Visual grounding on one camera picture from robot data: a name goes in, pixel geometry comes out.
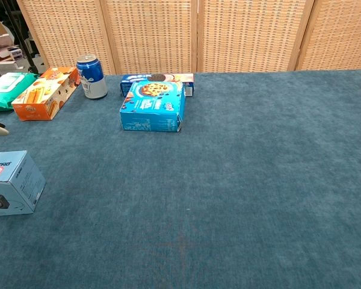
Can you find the teal carpet table cloth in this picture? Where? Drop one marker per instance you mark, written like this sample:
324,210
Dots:
243,180

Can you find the small white blue carton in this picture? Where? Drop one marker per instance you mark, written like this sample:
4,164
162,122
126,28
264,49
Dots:
15,52

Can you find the blue chocolate chip cookie box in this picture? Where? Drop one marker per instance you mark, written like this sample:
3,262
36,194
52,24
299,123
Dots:
152,102

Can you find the woven rattan screen panel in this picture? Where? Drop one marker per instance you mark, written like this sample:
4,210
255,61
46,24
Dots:
69,33
249,36
340,36
152,36

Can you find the black tripod stand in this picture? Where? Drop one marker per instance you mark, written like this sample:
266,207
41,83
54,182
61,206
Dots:
23,45

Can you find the light blue speaker box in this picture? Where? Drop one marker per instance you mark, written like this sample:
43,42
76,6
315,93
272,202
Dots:
16,180

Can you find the blue and white drink can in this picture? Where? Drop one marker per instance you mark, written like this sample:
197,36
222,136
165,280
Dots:
91,76

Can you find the orange wafer roll box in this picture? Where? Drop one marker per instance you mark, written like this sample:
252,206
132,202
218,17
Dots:
45,93

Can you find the green wet wipes pack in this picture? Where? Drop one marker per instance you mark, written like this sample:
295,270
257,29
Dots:
4,88

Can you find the low white tray box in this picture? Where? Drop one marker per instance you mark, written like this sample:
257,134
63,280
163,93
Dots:
6,65

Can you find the Oreo cookie package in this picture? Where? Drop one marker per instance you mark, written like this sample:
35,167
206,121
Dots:
186,79

